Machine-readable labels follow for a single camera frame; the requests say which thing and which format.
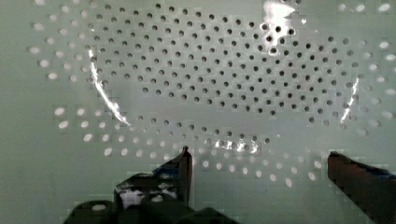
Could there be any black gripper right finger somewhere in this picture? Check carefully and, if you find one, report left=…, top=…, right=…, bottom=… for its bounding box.
left=327, top=152, right=396, bottom=224

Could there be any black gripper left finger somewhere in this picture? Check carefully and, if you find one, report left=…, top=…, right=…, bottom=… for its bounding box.
left=114, top=146, right=192, bottom=209

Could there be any green plastic strainer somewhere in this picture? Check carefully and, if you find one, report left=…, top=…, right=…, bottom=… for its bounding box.
left=1, top=0, right=395, bottom=224

